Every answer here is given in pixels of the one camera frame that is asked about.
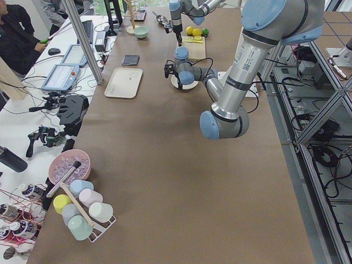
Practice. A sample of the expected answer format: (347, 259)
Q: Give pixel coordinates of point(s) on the black plastic housing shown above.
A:
(71, 113)

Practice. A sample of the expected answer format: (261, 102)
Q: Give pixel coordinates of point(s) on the green lime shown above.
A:
(205, 32)

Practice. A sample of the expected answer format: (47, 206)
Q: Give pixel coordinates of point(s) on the person in black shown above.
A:
(20, 49)

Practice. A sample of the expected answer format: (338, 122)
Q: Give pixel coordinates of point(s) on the metal scoop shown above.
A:
(162, 20)

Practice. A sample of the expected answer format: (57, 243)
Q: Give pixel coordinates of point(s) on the white cup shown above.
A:
(101, 212)

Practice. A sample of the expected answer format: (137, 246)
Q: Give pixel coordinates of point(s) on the dark grey folded cloth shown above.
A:
(130, 60)

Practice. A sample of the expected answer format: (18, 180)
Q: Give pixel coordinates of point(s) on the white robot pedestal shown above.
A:
(252, 92)

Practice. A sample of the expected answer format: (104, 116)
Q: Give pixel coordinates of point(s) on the wooden cutting board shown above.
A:
(191, 50)

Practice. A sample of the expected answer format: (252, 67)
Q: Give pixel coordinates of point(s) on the metal pestle black tip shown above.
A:
(70, 171)

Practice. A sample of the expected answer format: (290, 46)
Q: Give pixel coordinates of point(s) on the wooden mug tree stand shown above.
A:
(129, 15)

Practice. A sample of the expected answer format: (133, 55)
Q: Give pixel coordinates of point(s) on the black water bottle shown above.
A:
(12, 161)

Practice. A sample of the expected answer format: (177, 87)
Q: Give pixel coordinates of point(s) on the grey cup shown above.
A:
(68, 212)

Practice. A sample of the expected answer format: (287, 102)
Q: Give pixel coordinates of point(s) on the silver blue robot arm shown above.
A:
(265, 25)
(196, 14)

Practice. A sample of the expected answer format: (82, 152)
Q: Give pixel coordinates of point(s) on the black computer mouse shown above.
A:
(54, 51)

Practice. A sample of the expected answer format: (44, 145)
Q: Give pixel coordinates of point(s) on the yellow cup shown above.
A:
(60, 201)

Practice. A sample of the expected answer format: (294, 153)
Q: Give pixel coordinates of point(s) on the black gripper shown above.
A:
(179, 77)
(177, 28)

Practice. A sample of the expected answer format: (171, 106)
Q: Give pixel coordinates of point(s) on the aluminium frame post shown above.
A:
(81, 35)

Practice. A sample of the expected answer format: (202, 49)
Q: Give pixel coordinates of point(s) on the yellow lemon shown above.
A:
(189, 30)
(197, 32)

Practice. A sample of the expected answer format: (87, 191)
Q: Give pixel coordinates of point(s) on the wooden rack handle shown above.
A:
(76, 203)

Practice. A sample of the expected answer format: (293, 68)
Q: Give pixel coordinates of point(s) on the blue cup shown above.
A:
(77, 186)

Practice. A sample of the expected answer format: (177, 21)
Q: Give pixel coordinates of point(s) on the black keyboard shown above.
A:
(88, 27)

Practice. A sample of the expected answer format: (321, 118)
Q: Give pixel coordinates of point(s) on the beige rectangular tray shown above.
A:
(124, 83)

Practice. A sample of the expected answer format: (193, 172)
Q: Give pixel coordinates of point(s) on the blue teach pendant rear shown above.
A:
(74, 55)

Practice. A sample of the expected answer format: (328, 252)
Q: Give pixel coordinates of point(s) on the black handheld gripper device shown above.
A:
(48, 137)

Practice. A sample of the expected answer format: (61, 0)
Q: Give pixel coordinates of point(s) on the pink cup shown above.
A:
(87, 197)

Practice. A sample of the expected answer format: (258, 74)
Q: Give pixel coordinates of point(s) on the pink bowl with ice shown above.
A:
(65, 161)

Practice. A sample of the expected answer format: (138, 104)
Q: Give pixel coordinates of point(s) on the blue teach pendant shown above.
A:
(74, 55)
(61, 77)

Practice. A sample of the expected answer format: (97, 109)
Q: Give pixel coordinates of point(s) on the mint green bowl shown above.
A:
(141, 32)

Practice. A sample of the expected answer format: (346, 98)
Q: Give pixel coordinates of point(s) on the mint green cup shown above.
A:
(79, 227)

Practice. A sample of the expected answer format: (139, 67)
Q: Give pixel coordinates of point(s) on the lemon slice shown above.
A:
(196, 38)

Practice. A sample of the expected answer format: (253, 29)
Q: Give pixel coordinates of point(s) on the blue teach pendant front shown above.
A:
(61, 77)

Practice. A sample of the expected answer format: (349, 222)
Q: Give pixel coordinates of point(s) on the white wire cup rack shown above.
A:
(100, 228)

